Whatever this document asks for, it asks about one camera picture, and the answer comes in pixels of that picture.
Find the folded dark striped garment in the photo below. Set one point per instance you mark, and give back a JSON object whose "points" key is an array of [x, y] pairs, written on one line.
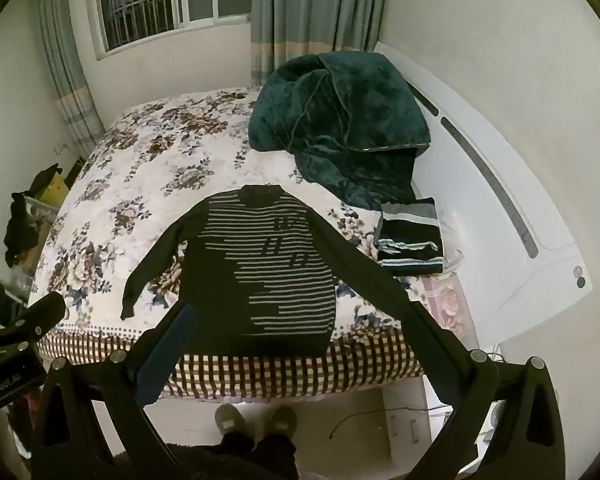
{"points": [[410, 240]]}

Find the black striped sweater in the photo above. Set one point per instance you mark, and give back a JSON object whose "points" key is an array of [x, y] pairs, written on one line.
{"points": [[280, 280]]}

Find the yellow box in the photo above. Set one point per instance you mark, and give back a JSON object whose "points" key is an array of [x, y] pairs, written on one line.
{"points": [[55, 192]]}

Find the white headboard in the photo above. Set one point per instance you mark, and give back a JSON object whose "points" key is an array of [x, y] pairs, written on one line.
{"points": [[480, 210]]}

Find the pink floral pillow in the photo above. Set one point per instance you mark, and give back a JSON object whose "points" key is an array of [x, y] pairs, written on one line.
{"points": [[447, 305]]}

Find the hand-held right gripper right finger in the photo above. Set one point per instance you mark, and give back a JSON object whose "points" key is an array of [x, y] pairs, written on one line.
{"points": [[380, 295]]}

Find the person's leg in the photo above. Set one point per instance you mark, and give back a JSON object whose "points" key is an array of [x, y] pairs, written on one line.
{"points": [[236, 447], [280, 455]]}

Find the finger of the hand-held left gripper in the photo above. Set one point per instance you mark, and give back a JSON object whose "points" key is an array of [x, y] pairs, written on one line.
{"points": [[35, 312]]}

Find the white bedside cabinet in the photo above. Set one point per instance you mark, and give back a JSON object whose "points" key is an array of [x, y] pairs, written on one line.
{"points": [[410, 410]]}

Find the person's right leg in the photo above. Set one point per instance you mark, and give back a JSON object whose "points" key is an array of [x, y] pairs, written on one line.
{"points": [[280, 455]]}

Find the floral white bedsheet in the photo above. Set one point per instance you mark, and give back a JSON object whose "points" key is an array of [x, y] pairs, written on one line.
{"points": [[155, 160]]}

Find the grey slipper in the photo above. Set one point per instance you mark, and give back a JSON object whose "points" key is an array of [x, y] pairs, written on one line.
{"points": [[230, 419], [283, 421]]}

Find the barred window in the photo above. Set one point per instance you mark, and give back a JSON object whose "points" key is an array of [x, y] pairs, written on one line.
{"points": [[145, 5]]}

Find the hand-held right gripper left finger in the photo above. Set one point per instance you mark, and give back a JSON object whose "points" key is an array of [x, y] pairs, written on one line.
{"points": [[161, 360]]}

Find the person's left leg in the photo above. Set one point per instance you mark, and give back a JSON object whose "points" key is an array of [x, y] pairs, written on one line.
{"points": [[236, 447]]}

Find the grey-green curtain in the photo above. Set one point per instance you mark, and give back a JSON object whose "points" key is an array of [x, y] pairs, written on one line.
{"points": [[310, 15], [67, 60]]}

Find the black clothes on box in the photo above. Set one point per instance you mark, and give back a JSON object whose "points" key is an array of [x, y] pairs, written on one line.
{"points": [[22, 225]]}

